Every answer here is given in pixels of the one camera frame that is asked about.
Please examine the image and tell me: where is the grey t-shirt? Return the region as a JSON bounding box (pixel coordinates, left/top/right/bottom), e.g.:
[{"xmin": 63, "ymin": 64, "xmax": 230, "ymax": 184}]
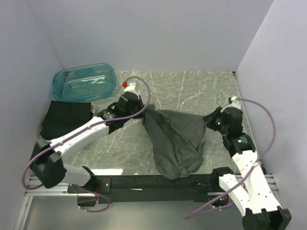
[{"xmin": 143, "ymin": 104, "xmax": 206, "ymax": 180}]

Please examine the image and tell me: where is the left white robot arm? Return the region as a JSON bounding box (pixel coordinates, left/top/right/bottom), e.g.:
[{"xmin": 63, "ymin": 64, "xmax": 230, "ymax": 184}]
[{"xmin": 29, "ymin": 91, "xmax": 145, "ymax": 193}]

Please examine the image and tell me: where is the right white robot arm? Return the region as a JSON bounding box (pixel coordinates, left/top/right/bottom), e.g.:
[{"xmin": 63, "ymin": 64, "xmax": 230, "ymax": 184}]
[{"xmin": 203, "ymin": 106, "xmax": 292, "ymax": 230}]

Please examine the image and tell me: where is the teal plastic bin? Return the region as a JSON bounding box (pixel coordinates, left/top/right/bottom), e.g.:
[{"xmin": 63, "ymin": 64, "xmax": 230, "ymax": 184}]
[{"xmin": 52, "ymin": 63, "xmax": 116, "ymax": 103}]

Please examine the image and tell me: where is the folded black t-shirt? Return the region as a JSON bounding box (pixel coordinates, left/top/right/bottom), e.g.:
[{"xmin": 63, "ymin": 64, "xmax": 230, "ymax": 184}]
[{"xmin": 40, "ymin": 101, "xmax": 94, "ymax": 140}]

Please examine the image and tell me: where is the black base beam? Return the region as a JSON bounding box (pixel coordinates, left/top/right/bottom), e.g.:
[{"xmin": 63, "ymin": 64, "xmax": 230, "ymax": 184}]
[{"xmin": 86, "ymin": 174, "xmax": 223, "ymax": 203}]

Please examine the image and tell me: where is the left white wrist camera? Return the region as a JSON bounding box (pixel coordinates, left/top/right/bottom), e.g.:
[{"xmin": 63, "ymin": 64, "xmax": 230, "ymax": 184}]
[{"xmin": 122, "ymin": 81, "xmax": 140, "ymax": 95}]

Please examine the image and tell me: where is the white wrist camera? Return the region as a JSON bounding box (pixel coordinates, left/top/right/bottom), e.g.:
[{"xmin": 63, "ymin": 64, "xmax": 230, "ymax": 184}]
[
  {"xmin": 221, "ymin": 96, "xmax": 242, "ymax": 113},
  {"xmin": 122, "ymin": 81, "xmax": 140, "ymax": 95}
]

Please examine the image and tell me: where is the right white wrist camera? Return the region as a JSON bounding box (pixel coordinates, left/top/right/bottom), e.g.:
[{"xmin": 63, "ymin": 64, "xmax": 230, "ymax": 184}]
[{"xmin": 221, "ymin": 96, "xmax": 242, "ymax": 113}]

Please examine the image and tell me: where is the aluminium frame rail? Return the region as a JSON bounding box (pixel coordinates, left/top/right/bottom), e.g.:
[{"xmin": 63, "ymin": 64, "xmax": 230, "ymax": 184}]
[{"xmin": 24, "ymin": 174, "xmax": 279, "ymax": 196}]

